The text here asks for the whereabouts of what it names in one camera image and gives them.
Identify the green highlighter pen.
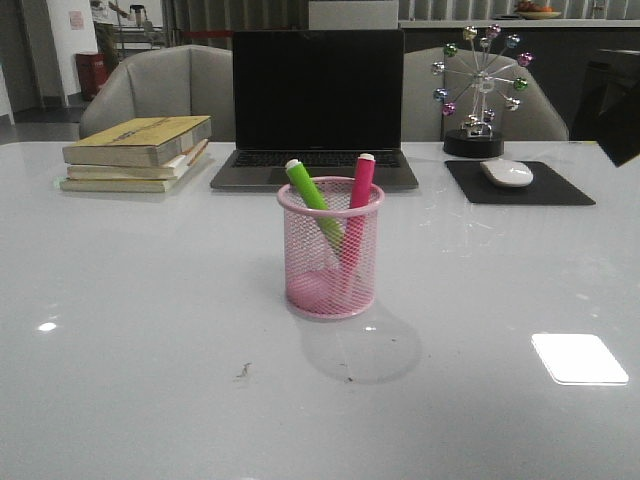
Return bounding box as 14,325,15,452
285,159,343,257

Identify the pink highlighter pen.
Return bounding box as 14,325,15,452
341,153,376,283

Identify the pink mesh pen holder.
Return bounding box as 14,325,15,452
277,177,385,319

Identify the grey open laptop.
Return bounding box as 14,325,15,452
210,29,418,190

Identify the middle book in stack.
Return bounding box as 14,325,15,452
67,140,209,180

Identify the book in stack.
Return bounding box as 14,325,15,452
59,173,186,193
67,140,209,180

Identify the ferris wheel kinetic desk toy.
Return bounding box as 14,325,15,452
431,23,535,159

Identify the grey armchair behind toy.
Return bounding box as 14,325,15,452
401,47,569,142

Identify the top yellow book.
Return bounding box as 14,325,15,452
63,115,212,167

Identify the white computer mouse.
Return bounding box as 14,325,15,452
479,158,534,188

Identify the grey armchair behind laptop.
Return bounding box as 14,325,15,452
79,45,236,142

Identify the black mouse pad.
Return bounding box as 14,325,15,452
445,160,596,206

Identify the red barrier tape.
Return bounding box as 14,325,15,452
182,29,233,39

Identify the bottom book in stack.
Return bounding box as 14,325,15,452
59,173,186,193

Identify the red bin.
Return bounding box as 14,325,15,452
75,52,108,101

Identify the fruit bowl on counter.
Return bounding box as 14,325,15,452
514,0,561,20

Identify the person in background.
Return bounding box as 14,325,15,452
90,0,129,74

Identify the pink paper wall notice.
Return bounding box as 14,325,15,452
68,10,84,30

